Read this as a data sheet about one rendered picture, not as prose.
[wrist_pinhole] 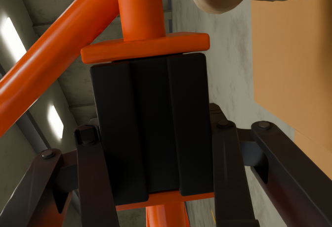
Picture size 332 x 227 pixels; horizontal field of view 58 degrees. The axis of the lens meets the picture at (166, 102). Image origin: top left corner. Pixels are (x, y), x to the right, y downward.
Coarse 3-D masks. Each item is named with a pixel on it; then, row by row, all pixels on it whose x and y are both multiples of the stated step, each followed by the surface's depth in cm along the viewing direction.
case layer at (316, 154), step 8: (296, 136) 114; (304, 136) 108; (296, 144) 114; (304, 144) 108; (312, 144) 103; (304, 152) 109; (312, 152) 103; (320, 152) 98; (328, 152) 94; (312, 160) 104; (320, 160) 99; (328, 160) 94; (320, 168) 100; (328, 168) 95; (328, 176) 95
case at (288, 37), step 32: (256, 0) 33; (288, 0) 26; (320, 0) 22; (256, 32) 34; (288, 32) 27; (320, 32) 22; (256, 64) 36; (288, 64) 28; (320, 64) 22; (256, 96) 37; (288, 96) 28; (320, 96) 23; (320, 128) 24
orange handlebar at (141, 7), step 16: (128, 0) 14; (144, 0) 14; (160, 0) 15; (128, 16) 14; (144, 16) 14; (160, 16) 15; (128, 32) 14; (144, 32) 14; (160, 32) 15; (160, 208) 17; (176, 208) 17; (160, 224) 17; (176, 224) 17
